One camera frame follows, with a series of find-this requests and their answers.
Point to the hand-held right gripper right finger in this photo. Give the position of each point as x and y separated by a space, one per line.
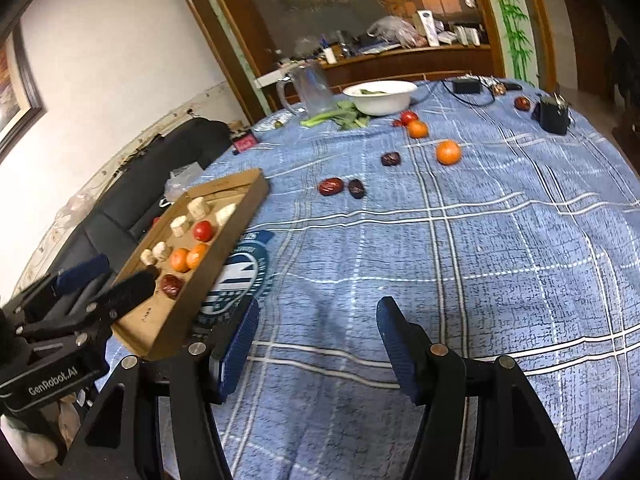
397 345

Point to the large orange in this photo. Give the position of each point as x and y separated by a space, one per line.
197 256

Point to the small white boxes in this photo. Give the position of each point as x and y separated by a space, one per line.
467 35

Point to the white bowl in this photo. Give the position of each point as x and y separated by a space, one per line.
380 102

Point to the tall white box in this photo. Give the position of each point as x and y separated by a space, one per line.
428 27

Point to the dark red date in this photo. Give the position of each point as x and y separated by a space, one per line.
390 158

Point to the blue plaid tablecloth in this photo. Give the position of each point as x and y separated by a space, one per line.
450 260

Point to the wrinkled red date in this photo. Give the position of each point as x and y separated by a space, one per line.
330 186

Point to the beige round food chunk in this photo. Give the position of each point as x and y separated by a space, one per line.
179 225
159 250

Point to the green leafy vegetable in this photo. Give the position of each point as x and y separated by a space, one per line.
345 116

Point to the small green leaf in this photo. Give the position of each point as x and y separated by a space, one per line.
372 92

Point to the cream food chunk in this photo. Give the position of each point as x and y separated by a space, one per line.
224 214
196 207
147 257

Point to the small red box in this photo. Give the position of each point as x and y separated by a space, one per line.
245 144

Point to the dark wrinkled date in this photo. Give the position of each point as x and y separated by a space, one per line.
356 188

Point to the black sofa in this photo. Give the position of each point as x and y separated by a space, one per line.
125 200

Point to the clear plastic pitcher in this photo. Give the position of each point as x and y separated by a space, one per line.
315 87

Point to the red tomato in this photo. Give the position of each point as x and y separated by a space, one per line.
409 116
203 230

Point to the white flat board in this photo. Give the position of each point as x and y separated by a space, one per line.
272 80

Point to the wooden counter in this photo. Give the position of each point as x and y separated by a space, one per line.
400 65

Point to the framed wall picture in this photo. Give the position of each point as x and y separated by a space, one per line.
15 95

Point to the cardboard box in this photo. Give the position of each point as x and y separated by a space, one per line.
145 332

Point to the small brown trinket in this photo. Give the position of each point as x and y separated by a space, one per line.
505 87

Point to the black power adapter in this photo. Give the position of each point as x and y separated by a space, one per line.
466 85

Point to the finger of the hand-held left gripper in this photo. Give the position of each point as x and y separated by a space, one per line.
82 272
132 285

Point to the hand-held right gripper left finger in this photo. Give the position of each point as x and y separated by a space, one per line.
237 345

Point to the bamboo wall painting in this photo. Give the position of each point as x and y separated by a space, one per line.
515 20

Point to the clear plastic bag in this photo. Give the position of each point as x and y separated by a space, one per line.
181 182

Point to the large smooth red date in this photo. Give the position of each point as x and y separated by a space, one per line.
171 286

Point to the small black container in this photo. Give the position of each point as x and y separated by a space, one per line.
552 116

